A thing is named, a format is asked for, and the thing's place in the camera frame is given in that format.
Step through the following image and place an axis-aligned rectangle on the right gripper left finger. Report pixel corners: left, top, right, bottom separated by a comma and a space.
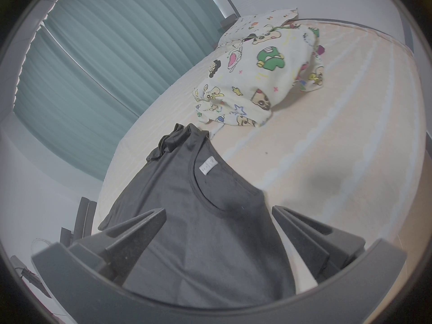
69, 209, 167, 286

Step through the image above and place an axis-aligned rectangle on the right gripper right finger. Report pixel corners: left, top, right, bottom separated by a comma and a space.
272, 205, 366, 283

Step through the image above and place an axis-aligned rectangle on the black T-shirt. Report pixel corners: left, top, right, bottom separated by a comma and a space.
98, 123, 298, 310

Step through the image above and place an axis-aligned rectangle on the bed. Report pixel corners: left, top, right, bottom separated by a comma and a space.
96, 0, 432, 294

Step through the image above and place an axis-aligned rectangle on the blue-green curtain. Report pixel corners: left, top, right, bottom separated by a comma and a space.
13, 26, 140, 182
44, 0, 227, 115

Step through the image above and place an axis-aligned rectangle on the white printed pyjama top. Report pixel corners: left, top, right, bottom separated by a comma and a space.
192, 24, 326, 130

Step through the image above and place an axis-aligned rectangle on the white printed pillow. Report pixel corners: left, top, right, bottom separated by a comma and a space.
216, 8, 299, 48

